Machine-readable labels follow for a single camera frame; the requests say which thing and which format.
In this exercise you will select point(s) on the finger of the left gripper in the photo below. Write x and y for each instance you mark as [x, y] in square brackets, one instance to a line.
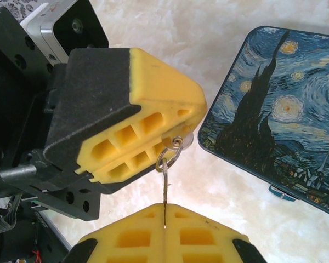
[126, 170]
[112, 96]

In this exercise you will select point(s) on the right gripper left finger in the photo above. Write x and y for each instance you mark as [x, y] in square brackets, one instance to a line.
[126, 241]

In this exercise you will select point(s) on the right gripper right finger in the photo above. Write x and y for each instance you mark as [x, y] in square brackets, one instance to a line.
[208, 241]

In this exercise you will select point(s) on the starry night tin box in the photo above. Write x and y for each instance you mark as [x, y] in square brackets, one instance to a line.
[290, 109]

